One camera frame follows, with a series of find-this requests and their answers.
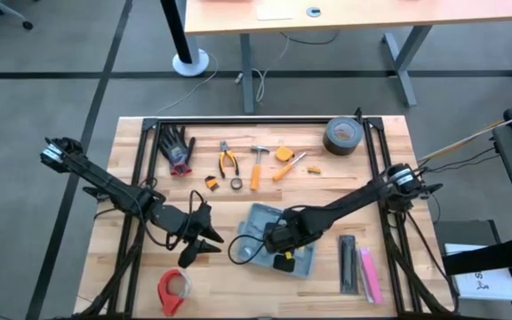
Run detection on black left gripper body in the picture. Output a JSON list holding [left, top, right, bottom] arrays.
[[150, 202, 209, 244]]

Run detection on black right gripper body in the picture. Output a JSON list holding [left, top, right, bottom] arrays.
[[262, 207, 316, 255]]

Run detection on grey plastic tool case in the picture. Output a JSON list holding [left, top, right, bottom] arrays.
[[236, 203, 317, 279]]

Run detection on screwdriver with orange handle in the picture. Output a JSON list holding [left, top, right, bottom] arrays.
[[272, 150, 308, 183]]

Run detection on hammer with orange handle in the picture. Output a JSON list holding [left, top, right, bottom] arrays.
[[248, 144, 271, 193]]

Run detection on pliers with yellow handles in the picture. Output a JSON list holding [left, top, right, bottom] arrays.
[[217, 140, 241, 180]]

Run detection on grey flat insert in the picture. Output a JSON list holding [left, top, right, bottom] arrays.
[[338, 234, 359, 295]]

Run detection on red tape dispenser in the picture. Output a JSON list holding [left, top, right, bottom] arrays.
[[156, 268, 192, 318]]

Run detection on pink flat pad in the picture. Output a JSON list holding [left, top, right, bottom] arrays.
[[356, 246, 385, 306]]

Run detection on black box on table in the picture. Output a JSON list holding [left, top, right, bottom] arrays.
[[321, 116, 364, 156]]

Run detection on grey pole with round base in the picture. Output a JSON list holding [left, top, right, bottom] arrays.
[[159, 0, 211, 78]]

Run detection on yellow rod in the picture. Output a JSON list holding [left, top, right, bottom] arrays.
[[417, 103, 512, 163]]

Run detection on white paper sheet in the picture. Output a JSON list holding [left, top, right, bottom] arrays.
[[444, 242, 512, 303]]

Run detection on wooden desk with grey legs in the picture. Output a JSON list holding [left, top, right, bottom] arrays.
[[183, 0, 512, 116]]

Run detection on office chair base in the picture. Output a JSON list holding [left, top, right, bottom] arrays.
[[0, 0, 35, 46]]

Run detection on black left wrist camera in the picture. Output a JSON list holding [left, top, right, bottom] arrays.
[[178, 246, 204, 269]]

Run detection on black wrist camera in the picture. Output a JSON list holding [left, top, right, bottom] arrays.
[[272, 253, 296, 274], [178, 246, 204, 269]]

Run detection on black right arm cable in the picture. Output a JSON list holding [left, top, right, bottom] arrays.
[[228, 204, 328, 267]]

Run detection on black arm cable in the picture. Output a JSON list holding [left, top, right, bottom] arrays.
[[139, 177, 206, 251], [228, 204, 328, 267]]

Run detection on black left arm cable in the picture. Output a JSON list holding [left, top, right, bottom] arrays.
[[139, 177, 206, 251]]

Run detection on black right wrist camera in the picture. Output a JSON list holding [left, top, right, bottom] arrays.
[[272, 253, 296, 274]]

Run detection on black aluminium table frame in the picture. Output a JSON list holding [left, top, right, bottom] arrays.
[[104, 115, 458, 320]]

